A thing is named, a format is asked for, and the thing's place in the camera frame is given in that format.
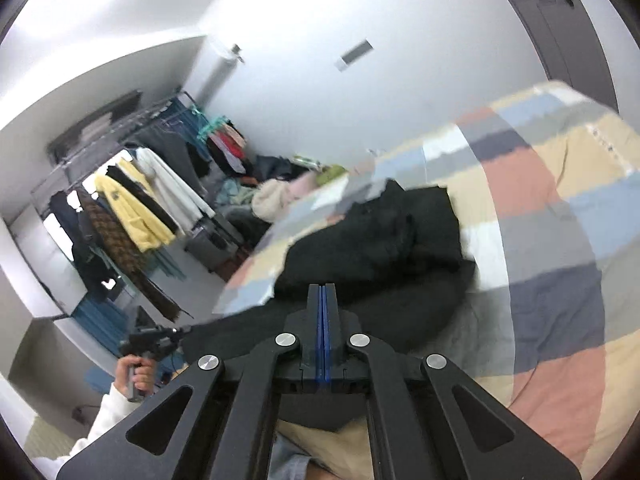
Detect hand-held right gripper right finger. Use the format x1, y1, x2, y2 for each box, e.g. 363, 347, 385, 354
325, 285, 583, 480

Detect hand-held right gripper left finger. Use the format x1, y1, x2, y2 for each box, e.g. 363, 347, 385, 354
57, 285, 325, 480

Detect black puffer jacket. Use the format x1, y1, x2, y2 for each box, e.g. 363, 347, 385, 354
182, 180, 478, 433

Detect person's left forearm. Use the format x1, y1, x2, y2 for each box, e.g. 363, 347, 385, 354
47, 384, 133, 468

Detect light blue clothes pile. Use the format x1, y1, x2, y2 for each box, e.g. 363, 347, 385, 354
215, 177, 261, 209

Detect red hanging clothes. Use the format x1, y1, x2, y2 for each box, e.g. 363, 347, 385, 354
207, 122, 254, 176

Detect metal clothes rack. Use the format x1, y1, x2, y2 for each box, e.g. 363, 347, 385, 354
30, 90, 202, 201

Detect person's left hand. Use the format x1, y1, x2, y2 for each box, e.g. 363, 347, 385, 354
114, 355, 157, 402

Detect black suitcase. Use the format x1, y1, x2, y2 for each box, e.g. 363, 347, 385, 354
185, 217, 246, 274

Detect brown houndstooth garment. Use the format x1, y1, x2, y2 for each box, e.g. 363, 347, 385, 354
80, 195, 182, 323

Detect dark navy hanging coat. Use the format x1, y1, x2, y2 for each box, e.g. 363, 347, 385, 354
50, 190, 117, 302

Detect pink plush cushion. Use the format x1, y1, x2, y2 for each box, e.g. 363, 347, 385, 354
290, 180, 321, 202

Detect yellow fleece jacket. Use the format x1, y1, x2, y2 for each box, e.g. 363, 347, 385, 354
94, 160, 177, 253

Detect black hanging garment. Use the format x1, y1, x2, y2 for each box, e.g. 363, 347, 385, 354
105, 164, 179, 234

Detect blue denim garment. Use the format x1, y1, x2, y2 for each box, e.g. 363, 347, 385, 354
270, 432, 321, 480

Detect green cushion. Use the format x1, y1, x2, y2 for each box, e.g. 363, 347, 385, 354
315, 165, 349, 186

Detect white hoodie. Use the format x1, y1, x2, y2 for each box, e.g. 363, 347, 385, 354
132, 147, 217, 236

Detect dark jacket pile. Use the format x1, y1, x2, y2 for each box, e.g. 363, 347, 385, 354
255, 155, 297, 182

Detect dark grey hanging trousers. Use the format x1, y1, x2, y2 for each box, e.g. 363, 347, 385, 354
135, 125, 211, 196

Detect teal clip hanger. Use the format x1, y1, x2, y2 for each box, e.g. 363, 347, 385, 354
196, 107, 234, 141

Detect patchwork bed quilt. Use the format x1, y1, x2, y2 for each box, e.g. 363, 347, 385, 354
214, 80, 640, 480

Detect grey door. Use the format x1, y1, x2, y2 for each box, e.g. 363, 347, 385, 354
480, 0, 623, 116

